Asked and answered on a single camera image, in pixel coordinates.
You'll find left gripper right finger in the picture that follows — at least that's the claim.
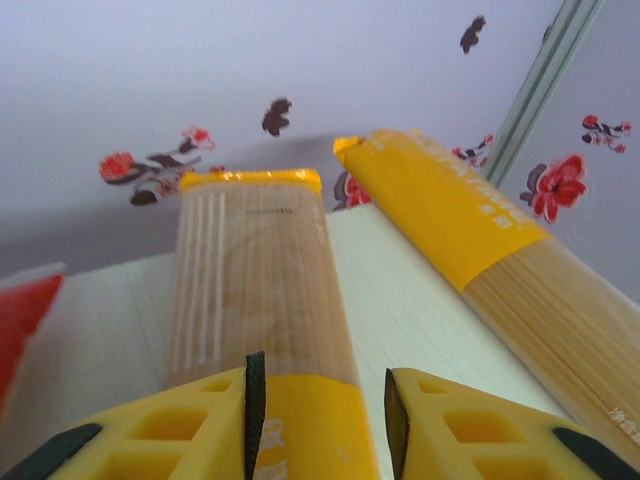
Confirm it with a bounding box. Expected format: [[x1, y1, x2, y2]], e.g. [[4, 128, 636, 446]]
[[383, 367, 640, 480]]

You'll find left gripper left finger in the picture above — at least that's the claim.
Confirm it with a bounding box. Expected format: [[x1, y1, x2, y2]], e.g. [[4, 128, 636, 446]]
[[0, 350, 268, 480]]

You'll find yellow spaghetti bag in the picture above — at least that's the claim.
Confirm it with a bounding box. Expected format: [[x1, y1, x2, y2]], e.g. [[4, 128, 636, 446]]
[[332, 128, 640, 457], [163, 168, 382, 480]]

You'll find wide red macaroni bag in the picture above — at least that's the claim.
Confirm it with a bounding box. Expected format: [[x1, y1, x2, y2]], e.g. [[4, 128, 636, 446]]
[[0, 271, 67, 419]]

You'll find aluminium corner post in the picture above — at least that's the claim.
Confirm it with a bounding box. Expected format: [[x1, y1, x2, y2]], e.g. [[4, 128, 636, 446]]
[[481, 0, 610, 187]]

